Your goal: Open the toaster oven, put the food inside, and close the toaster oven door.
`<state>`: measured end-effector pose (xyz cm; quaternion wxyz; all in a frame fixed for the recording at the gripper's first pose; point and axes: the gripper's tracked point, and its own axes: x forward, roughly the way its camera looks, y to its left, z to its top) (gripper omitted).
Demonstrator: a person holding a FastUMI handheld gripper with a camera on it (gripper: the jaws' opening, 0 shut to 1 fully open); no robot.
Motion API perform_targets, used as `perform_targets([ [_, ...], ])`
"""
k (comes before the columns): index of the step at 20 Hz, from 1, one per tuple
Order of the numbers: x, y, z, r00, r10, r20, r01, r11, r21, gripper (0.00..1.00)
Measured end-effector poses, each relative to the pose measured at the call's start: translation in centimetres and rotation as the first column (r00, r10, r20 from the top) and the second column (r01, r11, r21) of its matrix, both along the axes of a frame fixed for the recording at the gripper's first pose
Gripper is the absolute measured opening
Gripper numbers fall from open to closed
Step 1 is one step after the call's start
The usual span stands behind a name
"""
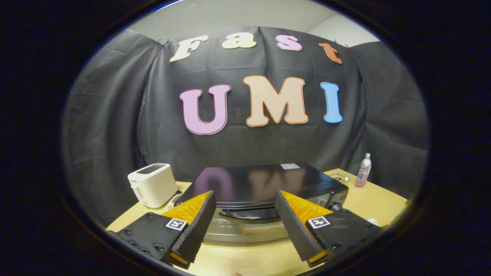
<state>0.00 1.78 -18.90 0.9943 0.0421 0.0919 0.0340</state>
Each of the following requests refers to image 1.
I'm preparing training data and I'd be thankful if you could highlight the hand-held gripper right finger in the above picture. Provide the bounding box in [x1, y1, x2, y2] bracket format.
[275, 189, 384, 268]

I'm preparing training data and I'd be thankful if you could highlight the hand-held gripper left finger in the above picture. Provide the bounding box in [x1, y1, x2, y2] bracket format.
[107, 191, 216, 269]

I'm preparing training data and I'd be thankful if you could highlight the black toaster oven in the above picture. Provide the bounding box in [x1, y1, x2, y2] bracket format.
[178, 162, 349, 245]

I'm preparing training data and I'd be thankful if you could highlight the white pop-up toaster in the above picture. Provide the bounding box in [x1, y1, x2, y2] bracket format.
[127, 163, 178, 209]

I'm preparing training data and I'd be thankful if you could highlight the pink and white bottle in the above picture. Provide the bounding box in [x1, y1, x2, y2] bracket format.
[354, 153, 372, 188]

